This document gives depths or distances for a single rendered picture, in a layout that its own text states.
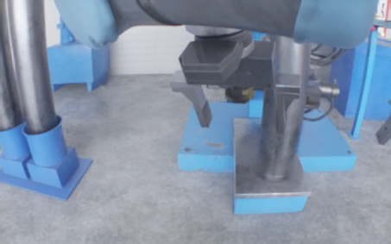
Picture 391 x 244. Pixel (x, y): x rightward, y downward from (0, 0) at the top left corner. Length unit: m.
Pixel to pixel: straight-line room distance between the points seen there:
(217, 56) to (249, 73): 0.08
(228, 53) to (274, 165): 1.02
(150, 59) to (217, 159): 2.35
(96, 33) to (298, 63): 0.97
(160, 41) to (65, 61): 1.35
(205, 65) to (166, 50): 3.31
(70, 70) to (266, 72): 3.12
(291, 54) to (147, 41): 2.77
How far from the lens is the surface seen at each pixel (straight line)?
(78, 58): 3.24
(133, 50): 3.70
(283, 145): 1.20
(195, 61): 0.27
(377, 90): 2.94
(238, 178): 1.31
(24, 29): 1.38
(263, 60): 0.33
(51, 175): 1.57
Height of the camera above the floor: 0.94
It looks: 25 degrees down
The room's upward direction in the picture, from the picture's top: straight up
